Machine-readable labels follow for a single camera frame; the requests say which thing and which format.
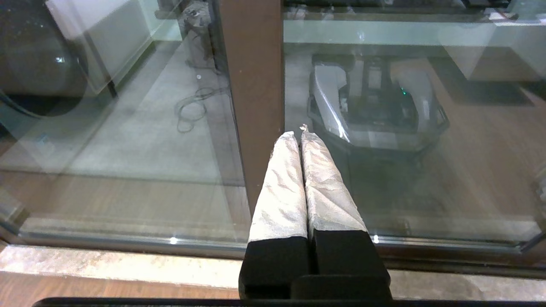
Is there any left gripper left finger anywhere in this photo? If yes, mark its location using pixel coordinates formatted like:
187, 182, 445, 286
238, 131, 312, 300

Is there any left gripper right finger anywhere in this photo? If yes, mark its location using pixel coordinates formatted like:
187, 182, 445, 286
300, 131, 391, 278

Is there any brown framed sliding glass door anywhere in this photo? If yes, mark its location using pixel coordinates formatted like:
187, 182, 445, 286
282, 0, 546, 278

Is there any brown framed fixed glass door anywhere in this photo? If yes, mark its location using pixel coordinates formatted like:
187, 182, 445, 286
0, 0, 285, 261

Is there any long stone balcony sill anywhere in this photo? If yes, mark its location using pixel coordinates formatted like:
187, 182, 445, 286
284, 10, 517, 23

